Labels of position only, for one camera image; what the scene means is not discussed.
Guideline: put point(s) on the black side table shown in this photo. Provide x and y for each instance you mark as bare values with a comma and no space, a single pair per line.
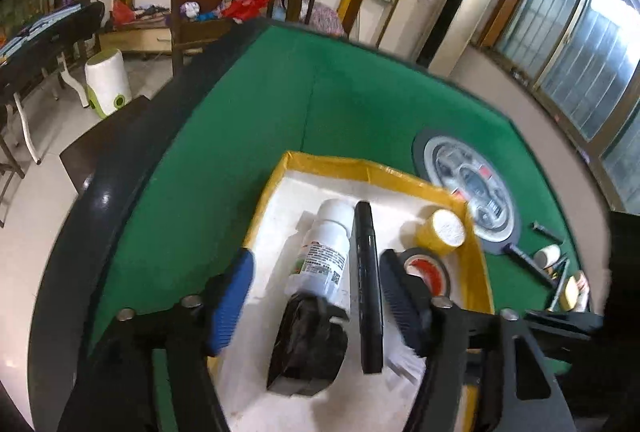
50,42

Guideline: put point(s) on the yellow tape roll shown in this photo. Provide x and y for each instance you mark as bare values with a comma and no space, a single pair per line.
442,229

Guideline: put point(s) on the white tray with yellow tape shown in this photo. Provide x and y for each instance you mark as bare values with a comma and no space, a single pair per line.
280,222

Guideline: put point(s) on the barred window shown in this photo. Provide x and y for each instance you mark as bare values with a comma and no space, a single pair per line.
575,42

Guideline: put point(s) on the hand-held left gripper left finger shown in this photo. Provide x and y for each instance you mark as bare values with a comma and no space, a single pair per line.
232,297

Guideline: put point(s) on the black marker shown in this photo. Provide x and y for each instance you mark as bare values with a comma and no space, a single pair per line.
367,287

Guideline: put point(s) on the row of blue white boxes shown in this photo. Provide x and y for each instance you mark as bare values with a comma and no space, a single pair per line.
35,29

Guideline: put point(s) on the black plastic pouch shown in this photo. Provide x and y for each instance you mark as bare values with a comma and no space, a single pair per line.
305,352

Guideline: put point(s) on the white pill bottle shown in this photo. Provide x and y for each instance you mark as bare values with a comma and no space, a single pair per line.
322,252

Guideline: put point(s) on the round grey table console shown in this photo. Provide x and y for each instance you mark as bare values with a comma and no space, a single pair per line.
465,172

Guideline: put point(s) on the black pen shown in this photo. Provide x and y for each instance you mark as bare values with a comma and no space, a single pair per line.
560,282
530,263

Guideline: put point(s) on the dark wooden stool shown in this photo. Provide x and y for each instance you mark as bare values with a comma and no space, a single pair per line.
100,147

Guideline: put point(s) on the small white bottle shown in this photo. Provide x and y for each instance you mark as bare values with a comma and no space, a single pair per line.
547,256

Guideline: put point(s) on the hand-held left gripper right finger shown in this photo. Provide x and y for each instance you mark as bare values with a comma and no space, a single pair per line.
400,307

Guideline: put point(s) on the red plastic bag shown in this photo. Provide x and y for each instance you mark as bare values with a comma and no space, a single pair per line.
245,4

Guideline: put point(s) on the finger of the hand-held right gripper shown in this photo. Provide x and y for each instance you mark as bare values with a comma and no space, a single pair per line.
570,322

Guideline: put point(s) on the black tape roll red core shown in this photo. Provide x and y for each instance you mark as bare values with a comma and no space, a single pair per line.
430,253

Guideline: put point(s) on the floral cloth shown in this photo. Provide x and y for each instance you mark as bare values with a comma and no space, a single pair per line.
325,19

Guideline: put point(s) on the white and green bin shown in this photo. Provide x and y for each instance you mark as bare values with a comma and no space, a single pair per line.
107,79

